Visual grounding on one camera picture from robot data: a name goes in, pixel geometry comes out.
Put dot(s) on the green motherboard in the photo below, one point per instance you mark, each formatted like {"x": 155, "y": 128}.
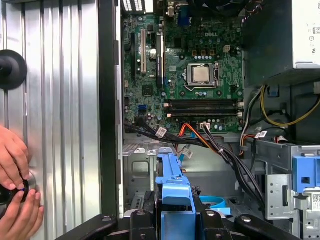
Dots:
{"x": 200, "y": 37}

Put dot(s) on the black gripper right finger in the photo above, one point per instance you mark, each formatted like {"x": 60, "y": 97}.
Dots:
{"x": 212, "y": 225}

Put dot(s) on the black expansion slot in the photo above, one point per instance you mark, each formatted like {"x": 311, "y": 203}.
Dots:
{"x": 133, "y": 55}

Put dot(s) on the CPU socket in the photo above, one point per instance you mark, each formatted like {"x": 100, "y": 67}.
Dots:
{"x": 217, "y": 75}

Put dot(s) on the metal disk bay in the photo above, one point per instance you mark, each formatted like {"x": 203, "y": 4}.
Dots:
{"x": 140, "y": 170}

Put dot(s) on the white expansion slot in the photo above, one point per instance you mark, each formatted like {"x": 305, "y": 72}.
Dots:
{"x": 143, "y": 50}

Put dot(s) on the black RAM slots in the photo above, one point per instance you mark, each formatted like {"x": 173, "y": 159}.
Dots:
{"x": 202, "y": 106}

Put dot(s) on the person's left hand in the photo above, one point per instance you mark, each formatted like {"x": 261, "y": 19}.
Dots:
{"x": 15, "y": 160}

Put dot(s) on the silver CPU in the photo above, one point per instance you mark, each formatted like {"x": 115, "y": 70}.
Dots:
{"x": 201, "y": 74}

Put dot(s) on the black PC case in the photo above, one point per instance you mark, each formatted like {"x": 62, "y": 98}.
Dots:
{"x": 107, "y": 100}

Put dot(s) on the metal drive cage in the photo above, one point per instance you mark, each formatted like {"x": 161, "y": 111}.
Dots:
{"x": 275, "y": 190}

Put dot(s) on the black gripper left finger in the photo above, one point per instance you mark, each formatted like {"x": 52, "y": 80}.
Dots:
{"x": 142, "y": 225}

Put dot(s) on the black round knob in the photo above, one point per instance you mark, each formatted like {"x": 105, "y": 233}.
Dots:
{"x": 12, "y": 70}

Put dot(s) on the grey power supply unit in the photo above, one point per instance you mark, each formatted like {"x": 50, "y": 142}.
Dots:
{"x": 267, "y": 37}

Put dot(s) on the blue drive cage latch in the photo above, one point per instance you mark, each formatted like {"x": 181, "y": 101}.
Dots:
{"x": 300, "y": 170}

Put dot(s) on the black case fan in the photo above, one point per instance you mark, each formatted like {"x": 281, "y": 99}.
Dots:
{"x": 217, "y": 3}

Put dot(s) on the hard disk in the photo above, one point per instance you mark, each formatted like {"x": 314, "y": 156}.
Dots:
{"x": 175, "y": 190}

